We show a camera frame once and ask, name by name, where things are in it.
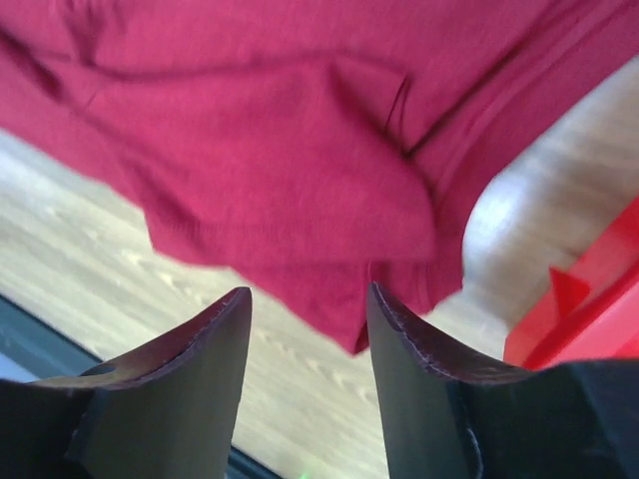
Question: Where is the red plastic bin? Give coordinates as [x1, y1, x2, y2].
[503, 200, 638, 370]

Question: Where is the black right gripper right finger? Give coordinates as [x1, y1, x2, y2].
[366, 284, 638, 478]

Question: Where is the dark red t shirt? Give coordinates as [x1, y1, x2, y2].
[1, 1, 638, 353]

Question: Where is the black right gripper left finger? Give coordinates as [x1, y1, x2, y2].
[0, 286, 254, 479]

